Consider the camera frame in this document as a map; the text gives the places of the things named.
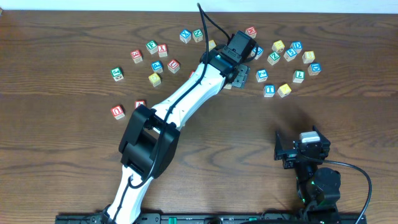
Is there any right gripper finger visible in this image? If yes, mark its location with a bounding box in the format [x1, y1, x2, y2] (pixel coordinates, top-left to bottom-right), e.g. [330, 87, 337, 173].
[312, 125, 330, 145]
[274, 131, 284, 161]

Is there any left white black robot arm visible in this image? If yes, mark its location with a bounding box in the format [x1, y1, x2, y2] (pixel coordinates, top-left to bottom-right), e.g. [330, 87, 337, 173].
[103, 31, 257, 223]

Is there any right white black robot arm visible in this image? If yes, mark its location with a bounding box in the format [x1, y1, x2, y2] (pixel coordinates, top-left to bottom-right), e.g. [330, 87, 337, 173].
[274, 127, 341, 223]

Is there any blue T block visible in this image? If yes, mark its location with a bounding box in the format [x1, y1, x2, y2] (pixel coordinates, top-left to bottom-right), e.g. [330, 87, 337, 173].
[264, 85, 275, 97]

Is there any blue L block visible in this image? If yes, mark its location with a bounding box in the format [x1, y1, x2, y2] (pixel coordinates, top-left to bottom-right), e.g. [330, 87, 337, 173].
[251, 47, 264, 60]

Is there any yellow block top centre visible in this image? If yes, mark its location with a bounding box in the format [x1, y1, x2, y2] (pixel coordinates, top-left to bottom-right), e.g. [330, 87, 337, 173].
[208, 40, 216, 51]

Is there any green Z block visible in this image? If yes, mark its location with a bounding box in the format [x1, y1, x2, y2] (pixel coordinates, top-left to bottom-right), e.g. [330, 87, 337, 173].
[267, 52, 280, 65]

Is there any yellow block near T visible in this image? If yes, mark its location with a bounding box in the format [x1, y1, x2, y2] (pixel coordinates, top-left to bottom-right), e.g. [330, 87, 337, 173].
[277, 83, 292, 98]

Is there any red H block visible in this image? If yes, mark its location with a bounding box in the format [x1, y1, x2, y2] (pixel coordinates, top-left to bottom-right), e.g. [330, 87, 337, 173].
[245, 26, 257, 39]

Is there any yellow block top right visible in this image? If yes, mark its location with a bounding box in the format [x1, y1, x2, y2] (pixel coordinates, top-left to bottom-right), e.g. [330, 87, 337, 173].
[272, 40, 285, 54]

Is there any green N block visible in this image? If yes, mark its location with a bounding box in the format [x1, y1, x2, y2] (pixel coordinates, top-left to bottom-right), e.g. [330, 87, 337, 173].
[192, 29, 203, 42]

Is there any blue S block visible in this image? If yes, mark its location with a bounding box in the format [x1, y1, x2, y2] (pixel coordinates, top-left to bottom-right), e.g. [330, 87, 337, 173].
[284, 48, 297, 62]

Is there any green L block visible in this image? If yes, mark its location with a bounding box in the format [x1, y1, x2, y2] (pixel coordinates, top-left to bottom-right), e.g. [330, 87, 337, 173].
[292, 70, 305, 83]

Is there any red U block upper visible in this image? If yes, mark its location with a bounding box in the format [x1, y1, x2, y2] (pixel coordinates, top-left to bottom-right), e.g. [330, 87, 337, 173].
[167, 59, 180, 73]

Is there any red u block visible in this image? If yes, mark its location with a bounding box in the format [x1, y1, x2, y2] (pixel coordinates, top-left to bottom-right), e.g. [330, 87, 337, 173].
[167, 59, 180, 73]
[111, 105, 125, 119]

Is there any blue X block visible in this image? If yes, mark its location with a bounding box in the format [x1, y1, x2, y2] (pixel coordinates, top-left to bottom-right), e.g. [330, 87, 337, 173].
[179, 29, 192, 44]

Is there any blue D block upper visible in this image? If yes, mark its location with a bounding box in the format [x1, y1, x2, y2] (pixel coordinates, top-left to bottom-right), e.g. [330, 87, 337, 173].
[290, 41, 303, 54]

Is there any blue d block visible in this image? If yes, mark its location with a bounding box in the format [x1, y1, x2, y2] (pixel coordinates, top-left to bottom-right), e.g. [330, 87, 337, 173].
[308, 63, 322, 76]
[290, 41, 303, 54]

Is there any yellow 8 block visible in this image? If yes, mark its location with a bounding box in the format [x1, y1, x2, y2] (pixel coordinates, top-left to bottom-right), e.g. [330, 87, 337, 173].
[302, 51, 315, 64]

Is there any blue D block right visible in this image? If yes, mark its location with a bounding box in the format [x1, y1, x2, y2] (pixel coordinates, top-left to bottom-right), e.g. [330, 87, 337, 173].
[308, 63, 322, 76]

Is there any red Y block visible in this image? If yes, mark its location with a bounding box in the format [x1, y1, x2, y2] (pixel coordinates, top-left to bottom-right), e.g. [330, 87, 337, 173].
[157, 44, 168, 57]

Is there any blue P block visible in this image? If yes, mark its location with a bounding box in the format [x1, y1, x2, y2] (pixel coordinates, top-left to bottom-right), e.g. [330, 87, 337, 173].
[151, 61, 163, 73]

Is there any yellow block left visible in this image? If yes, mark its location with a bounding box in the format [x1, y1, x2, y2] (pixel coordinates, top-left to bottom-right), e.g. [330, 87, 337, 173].
[149, 73, 162, 87]

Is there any green F block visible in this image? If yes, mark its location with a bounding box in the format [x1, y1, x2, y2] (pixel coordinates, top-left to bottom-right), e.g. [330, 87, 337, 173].
[146, 40, 158, 55]

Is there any red A block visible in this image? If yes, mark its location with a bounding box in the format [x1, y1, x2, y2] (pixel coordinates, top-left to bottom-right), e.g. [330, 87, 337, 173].
[135, 100, 146, 108]

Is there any red G block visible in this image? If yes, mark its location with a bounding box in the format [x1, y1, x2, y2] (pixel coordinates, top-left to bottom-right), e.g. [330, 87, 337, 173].
[131, 50, 143, 63]

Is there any green J block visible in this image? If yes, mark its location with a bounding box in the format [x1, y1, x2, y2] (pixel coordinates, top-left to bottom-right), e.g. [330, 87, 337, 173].
[111, 67, 124, 82]

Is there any red U block lower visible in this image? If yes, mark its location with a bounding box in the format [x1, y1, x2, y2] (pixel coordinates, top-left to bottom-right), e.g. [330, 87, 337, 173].
[111, 105, 125, 119]

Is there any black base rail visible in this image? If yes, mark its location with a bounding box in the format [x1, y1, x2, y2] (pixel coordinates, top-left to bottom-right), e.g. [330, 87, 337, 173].
[55, 211, 368, 224]

